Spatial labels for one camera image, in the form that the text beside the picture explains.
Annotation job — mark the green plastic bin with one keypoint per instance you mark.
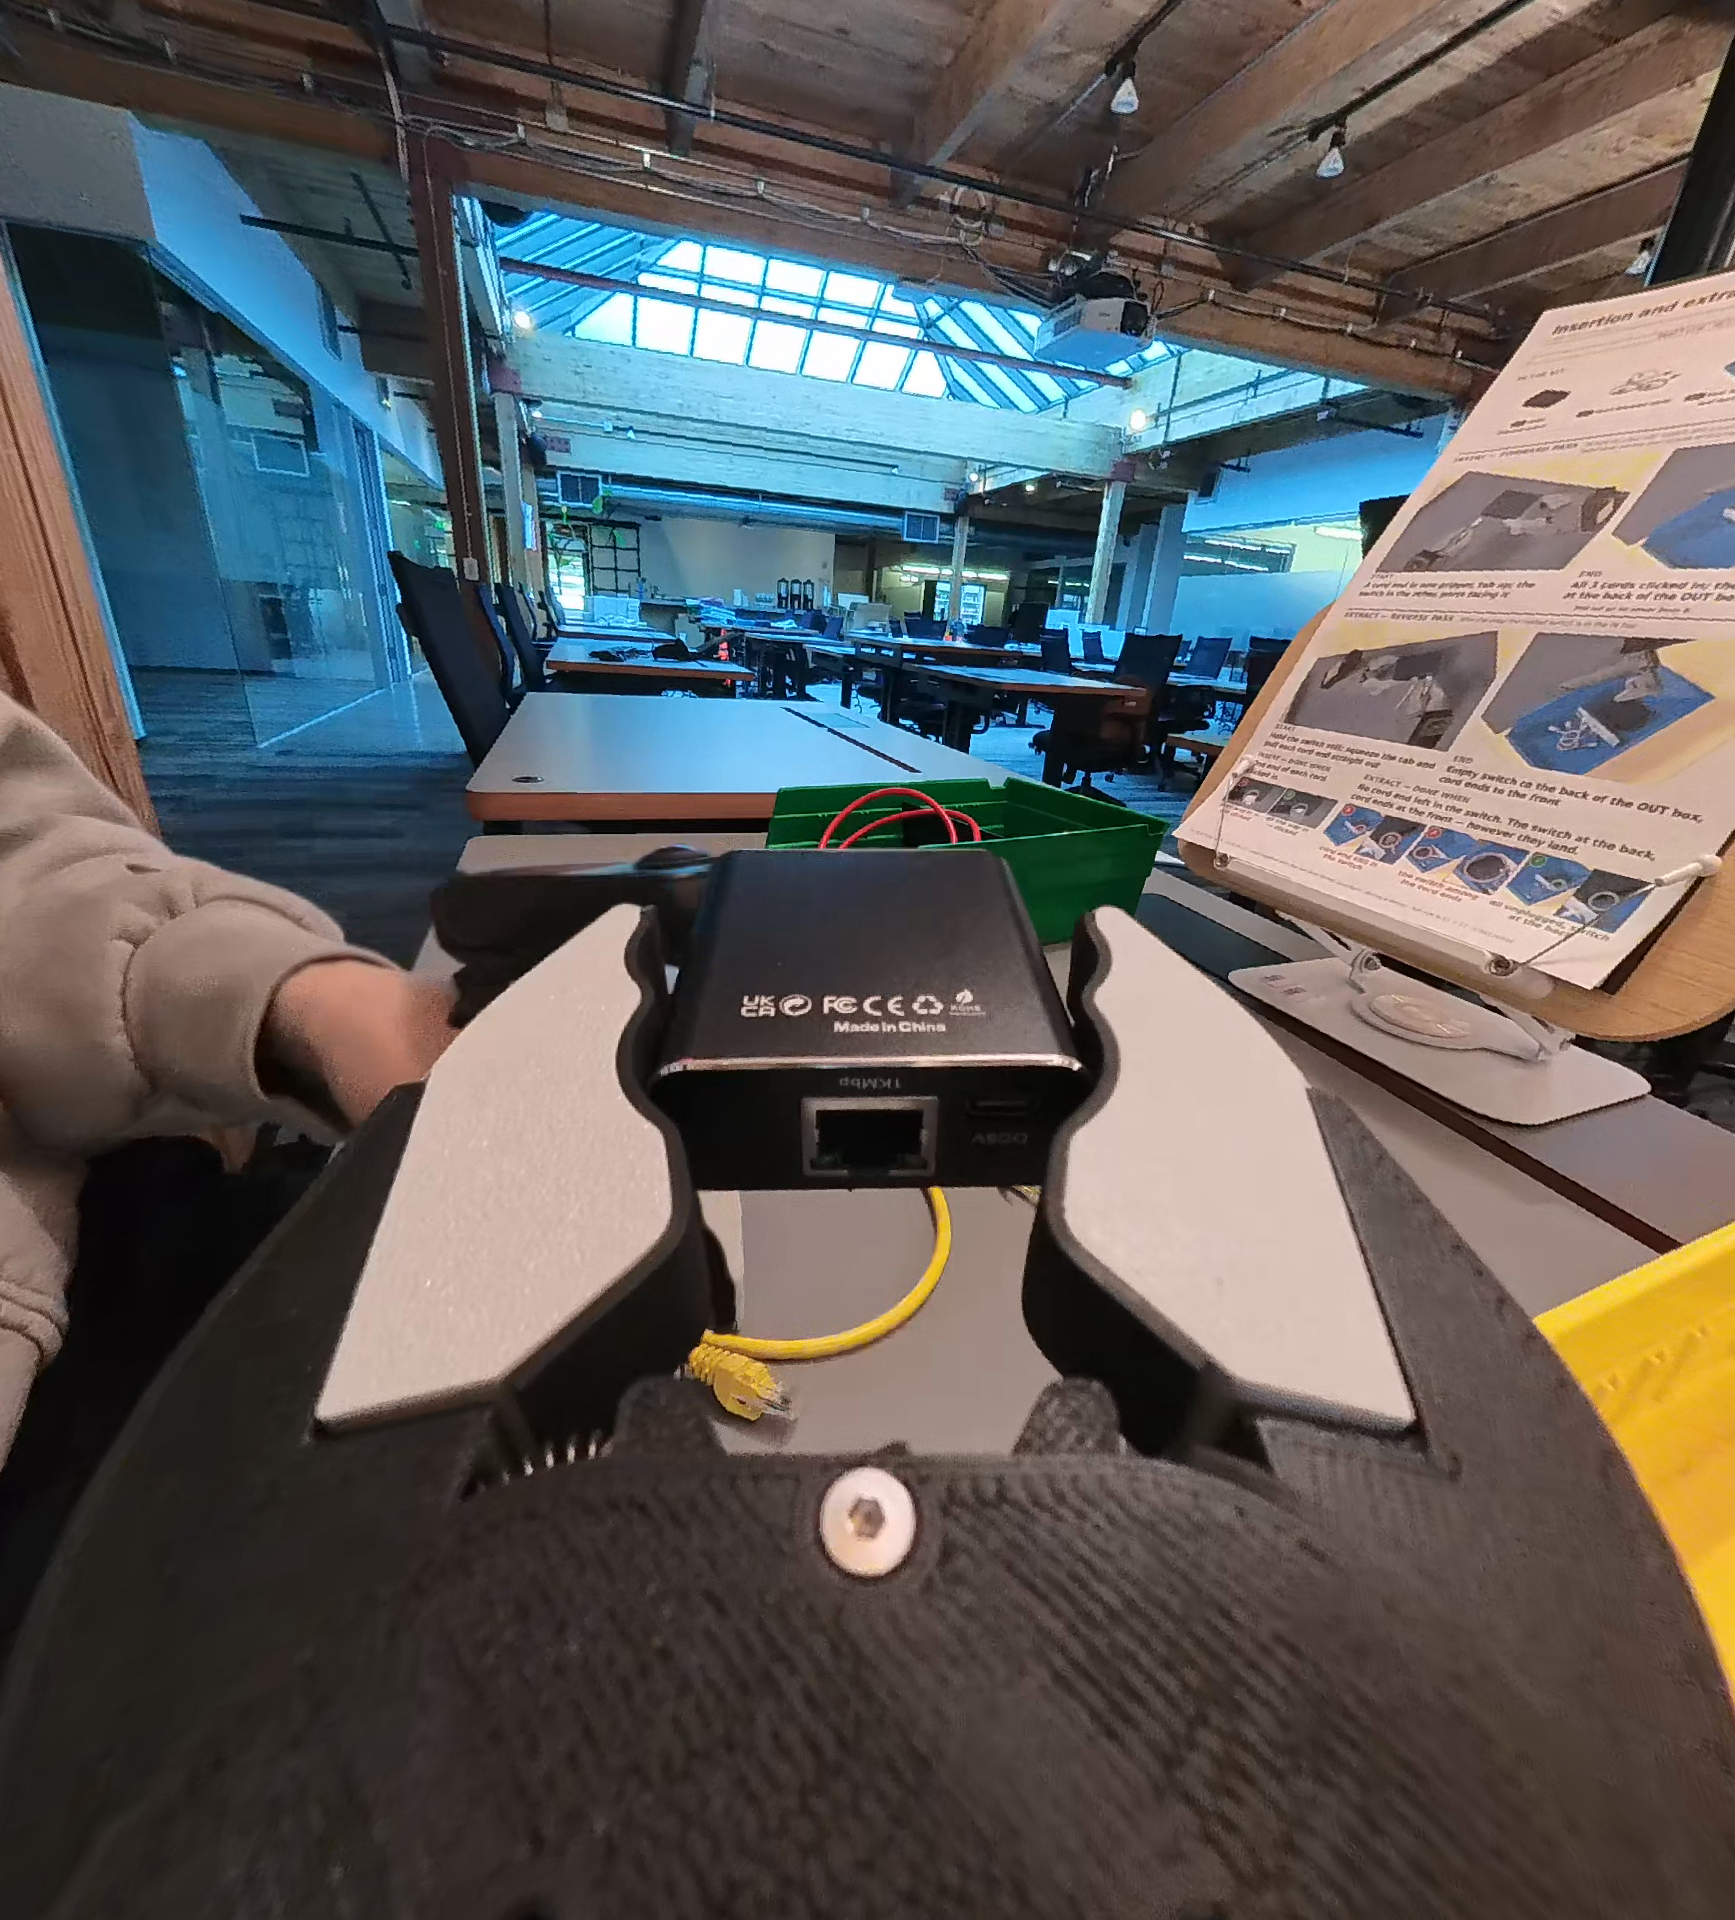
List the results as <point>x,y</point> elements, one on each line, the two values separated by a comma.
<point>1091,870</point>

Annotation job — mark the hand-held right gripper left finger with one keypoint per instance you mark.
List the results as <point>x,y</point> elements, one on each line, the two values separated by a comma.
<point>506,1184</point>

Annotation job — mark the black ethernet splitter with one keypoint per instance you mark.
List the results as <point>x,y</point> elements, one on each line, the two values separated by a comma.
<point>851,945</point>

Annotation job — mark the white ceiling projector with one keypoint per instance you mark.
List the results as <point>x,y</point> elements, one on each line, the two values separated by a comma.
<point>1091,322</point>

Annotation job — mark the printed instruction sheet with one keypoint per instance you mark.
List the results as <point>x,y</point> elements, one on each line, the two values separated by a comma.
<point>1481,705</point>

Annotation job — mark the grey metal stand base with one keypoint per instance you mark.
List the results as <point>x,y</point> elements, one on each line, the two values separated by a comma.
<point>1557,1088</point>

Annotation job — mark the person's left forearm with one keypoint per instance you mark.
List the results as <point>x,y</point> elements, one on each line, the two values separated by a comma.
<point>86,900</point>

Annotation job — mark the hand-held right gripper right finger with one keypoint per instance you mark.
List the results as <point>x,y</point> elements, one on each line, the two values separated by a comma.
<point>1227,1200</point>

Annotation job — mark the grey wood-edged table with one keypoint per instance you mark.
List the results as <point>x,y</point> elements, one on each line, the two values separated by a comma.
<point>687,750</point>

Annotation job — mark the person's left hand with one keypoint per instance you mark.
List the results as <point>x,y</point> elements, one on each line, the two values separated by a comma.
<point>364,1042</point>

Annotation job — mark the group of black office chairs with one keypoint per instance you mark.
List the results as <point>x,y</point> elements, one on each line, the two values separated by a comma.
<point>1107,705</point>

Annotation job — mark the dark office chair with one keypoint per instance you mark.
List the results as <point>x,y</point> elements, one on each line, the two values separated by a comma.
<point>446,660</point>

